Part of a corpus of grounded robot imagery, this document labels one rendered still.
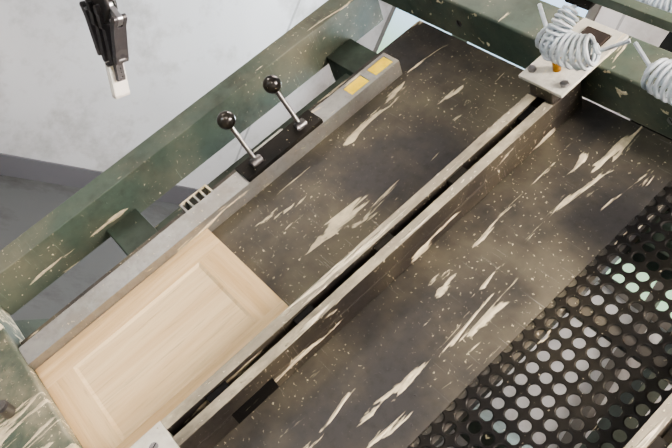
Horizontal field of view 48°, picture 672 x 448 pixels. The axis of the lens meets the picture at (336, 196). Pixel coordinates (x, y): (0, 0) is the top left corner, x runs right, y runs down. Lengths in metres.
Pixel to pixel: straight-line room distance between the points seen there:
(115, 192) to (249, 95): 0.37
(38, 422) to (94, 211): 0.48
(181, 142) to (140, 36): 2.76
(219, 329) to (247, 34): 3.41
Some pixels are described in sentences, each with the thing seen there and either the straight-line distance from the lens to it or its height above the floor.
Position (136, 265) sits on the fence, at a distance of 1.51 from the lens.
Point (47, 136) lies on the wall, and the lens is 4.51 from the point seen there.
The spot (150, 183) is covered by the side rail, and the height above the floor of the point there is 1.18.
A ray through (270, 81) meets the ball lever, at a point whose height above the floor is 1.51.
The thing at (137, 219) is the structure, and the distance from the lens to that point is 1.70.
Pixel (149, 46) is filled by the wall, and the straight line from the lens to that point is 4.46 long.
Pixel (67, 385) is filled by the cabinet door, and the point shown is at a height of 0.92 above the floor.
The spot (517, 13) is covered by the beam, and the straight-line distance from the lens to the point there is 1.61.
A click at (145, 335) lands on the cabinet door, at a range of 1.44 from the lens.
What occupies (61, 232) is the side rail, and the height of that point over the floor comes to 1.05.
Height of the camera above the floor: 1.78
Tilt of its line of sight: 16 degrees down
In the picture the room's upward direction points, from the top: 24 degrees clockwise
